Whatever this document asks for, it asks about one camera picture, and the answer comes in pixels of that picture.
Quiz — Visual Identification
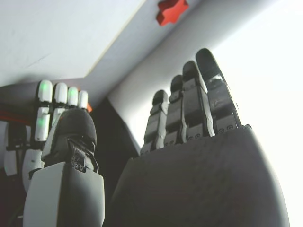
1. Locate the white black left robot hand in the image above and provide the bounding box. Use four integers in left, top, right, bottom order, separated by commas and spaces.
22, 48, 291, 227

